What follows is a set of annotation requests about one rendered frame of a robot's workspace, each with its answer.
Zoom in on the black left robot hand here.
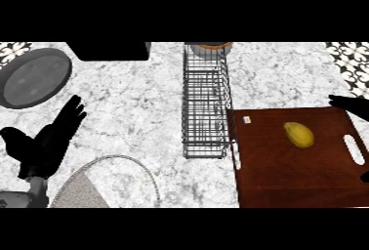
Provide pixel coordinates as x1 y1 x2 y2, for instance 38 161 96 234
0 94 90 180

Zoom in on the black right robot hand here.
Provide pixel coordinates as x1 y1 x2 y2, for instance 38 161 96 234
328 94 369 184

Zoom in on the yellow lemon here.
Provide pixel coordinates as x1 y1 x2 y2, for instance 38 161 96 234
282 121 317 149

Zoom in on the brown wooden tray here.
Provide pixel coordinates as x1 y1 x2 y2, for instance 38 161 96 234
226 105 369 209

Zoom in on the grey round pan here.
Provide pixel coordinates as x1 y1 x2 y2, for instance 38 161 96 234
0 47 74 110

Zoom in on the black box appliance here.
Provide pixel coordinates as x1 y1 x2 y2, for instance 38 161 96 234
65 42 154 63

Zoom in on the grey pot with orange rim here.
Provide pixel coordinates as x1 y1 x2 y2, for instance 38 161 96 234
189 42 233 61

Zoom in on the grey wire tiered basket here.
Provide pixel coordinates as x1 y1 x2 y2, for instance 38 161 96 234
180 42 238 160

